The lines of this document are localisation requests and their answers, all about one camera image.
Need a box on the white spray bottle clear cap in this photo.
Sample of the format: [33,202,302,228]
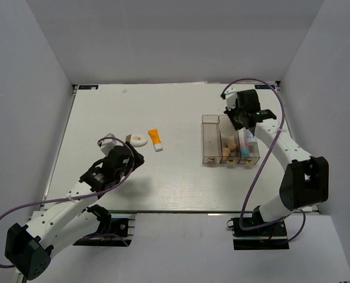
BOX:
[245,129,257,146]

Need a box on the pink teal gradient spray bottle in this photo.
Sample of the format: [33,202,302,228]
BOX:
[239,130,250,156]

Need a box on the beige makeup sponge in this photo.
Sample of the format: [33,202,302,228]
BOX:
[226,140,237,152]
[222,147,231,157]

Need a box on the round beige powder puff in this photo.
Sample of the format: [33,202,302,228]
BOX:
[219,116,236,142]

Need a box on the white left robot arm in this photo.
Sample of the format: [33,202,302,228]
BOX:
[5,143,144,281]

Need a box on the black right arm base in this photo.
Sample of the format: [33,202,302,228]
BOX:
[227,218,289,251]

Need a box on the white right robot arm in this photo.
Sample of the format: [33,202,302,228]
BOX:
[221,87,329,235]

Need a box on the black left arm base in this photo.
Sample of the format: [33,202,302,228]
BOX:
[73,205,136,247]

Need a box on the white oval compact bottle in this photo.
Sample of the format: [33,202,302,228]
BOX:
[126,134,148,147]

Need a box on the clear organizer bin middle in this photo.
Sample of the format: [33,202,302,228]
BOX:
[219,115,240,164]

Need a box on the clear organizer bin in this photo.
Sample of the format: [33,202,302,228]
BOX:
[202,114,222,164]
[219,115,240,164]
[237,129,260,165]

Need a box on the clear organizer bin right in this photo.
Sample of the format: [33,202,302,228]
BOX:
[237,129,260,165]

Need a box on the orange cream tube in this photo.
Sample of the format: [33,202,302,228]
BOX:
[148,129,163,152]

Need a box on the clear organizer bin left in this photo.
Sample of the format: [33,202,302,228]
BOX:
[202,114,222,164]

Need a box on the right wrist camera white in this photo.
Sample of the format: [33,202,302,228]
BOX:
[221,87,237,111]

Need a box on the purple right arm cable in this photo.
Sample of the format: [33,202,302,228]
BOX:
[220,78,307,242]

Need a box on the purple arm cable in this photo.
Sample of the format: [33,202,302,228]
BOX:
[220,78,307,242]
[0,138,137,269]

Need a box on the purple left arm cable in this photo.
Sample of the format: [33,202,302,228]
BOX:
[0,138,137,269]

